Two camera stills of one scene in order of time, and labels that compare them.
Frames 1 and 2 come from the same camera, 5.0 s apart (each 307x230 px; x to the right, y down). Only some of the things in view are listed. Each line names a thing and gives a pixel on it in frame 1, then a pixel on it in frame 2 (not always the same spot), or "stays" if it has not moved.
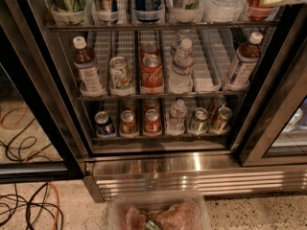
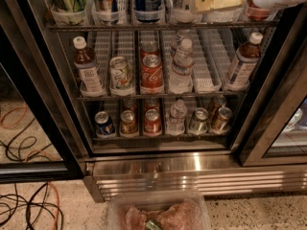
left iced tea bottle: (91, 80) stays
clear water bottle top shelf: (224, 0) → (223, 15)
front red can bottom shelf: (153, 123) stays
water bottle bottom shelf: (176, 118) stays
